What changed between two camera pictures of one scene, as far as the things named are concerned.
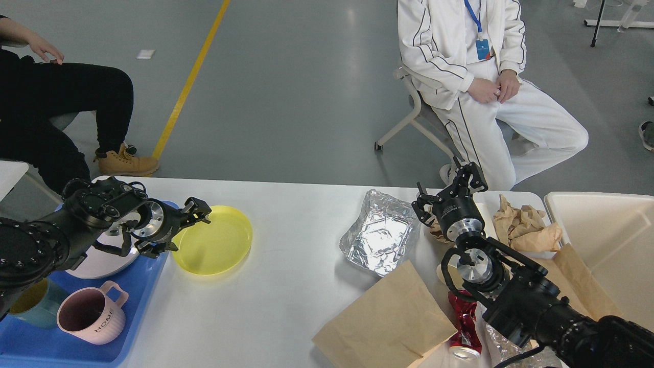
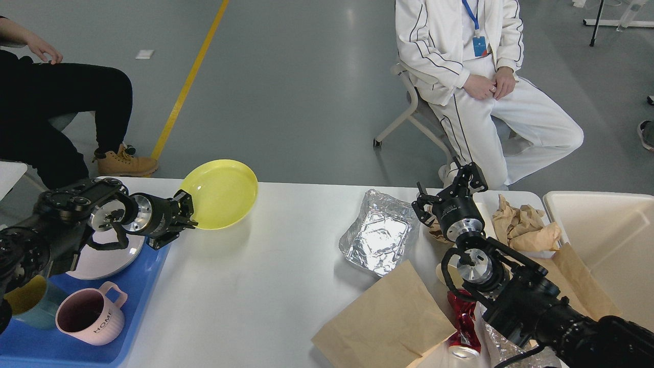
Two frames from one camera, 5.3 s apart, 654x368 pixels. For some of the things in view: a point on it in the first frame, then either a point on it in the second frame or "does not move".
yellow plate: [216, 247] -> [224, 192]
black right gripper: [457, 212] does not move
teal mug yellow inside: [39, 303] does not move
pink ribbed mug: [87, 313] does not move
